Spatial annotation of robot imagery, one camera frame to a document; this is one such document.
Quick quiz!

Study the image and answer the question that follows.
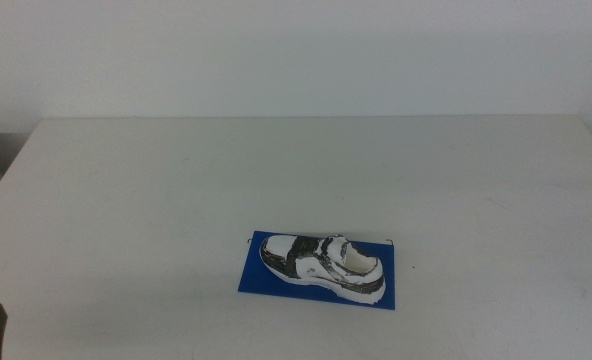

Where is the black and white shoe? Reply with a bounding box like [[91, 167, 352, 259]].
[[258, 233, 387, 306]]

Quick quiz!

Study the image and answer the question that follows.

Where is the blue rectangular mat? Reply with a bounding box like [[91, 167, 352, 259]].
[[237, 230, 396, 311]]

